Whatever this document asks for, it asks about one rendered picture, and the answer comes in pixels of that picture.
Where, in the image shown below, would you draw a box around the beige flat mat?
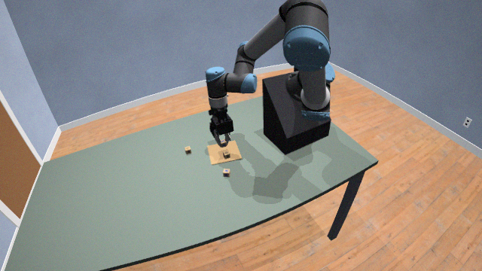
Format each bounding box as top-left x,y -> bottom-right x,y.
207,141 -> 242,165

